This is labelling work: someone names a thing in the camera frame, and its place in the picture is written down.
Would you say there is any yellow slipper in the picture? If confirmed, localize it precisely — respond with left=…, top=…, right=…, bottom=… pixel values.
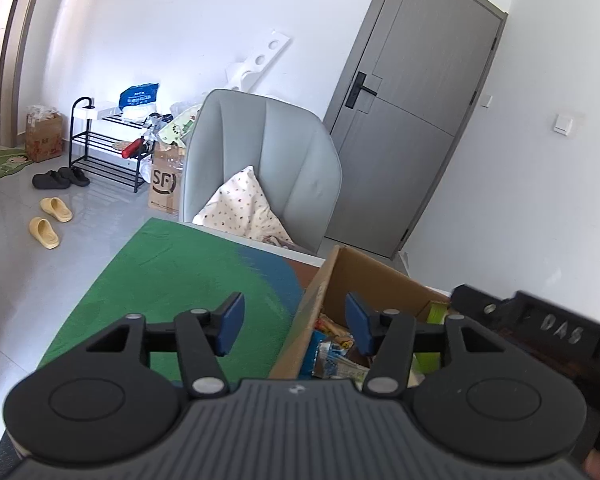
left=28, top=216, right=61, bottom=249
left=40, top=196, right=73, bottom=222

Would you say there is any green floor mat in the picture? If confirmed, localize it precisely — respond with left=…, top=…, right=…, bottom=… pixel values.
left=0, top=146, right=34, bottom=182

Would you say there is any black door handle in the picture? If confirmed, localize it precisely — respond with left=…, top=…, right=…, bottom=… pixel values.
left=345, top=71, right=379, bottom=108

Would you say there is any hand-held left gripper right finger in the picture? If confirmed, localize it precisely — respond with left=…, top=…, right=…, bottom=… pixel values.
left=344, top=292, right=504, bottom=399

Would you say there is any brown door frame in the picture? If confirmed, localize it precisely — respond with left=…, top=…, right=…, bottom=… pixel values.
left=0, top=0, right=51, bottom=146

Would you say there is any blue plastic bag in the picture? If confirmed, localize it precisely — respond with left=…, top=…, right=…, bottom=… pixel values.
left=119, top=82, right=160, bottom=109

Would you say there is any white foam board with holes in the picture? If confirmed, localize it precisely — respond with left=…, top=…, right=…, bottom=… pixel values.
left=223, top=30, right=292, bottom=95

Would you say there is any grey upholstered chair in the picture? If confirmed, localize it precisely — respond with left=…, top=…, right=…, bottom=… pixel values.
left=178, top=88, right=343, bottom=256

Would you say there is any green printed bag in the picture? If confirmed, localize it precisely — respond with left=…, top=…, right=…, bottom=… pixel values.
left=157, top=105, right=203, bottom=146

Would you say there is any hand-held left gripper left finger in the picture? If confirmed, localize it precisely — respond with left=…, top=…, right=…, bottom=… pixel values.
left=85, top=291, right=247, bottom=399

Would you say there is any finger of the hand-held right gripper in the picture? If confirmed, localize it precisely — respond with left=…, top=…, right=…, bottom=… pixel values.
left=450, top=284, right=524, bottom=342

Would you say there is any yellow red snack packet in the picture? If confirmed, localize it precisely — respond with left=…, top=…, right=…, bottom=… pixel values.
left=314, top=314, right=356, bottom=351

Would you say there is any brown cardboard box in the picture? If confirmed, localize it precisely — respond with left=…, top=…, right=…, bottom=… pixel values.
left=269, top=245, right=453, bottom=386

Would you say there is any brown printed carton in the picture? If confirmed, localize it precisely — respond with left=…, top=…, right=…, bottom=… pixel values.
left=148, top=141, right=187, bottom=217

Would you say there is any small patterned cardboard box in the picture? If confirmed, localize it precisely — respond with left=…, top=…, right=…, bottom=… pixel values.
left=25, top=105, right=64, bottom=163

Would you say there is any blue white snack packet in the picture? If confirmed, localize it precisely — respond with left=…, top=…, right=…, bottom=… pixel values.
left=311, top=337, right=352, bottom=380

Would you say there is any grey door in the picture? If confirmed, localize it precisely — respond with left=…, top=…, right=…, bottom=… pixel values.
left=322, top=0, right=508, bottom=261

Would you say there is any black metal shoe rack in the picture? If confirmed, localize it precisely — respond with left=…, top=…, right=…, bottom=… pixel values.
left=70, top=96, right=153, bottom=194

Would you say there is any black slipper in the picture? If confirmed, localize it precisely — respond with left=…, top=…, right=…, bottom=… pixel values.
left=32, top=170, right=72, bottom=190
left=57, top=166, right=91, bottom=187

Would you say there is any white dotted pillow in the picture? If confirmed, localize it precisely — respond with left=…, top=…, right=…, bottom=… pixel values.
left=192, top=165, right=296, bottom=251

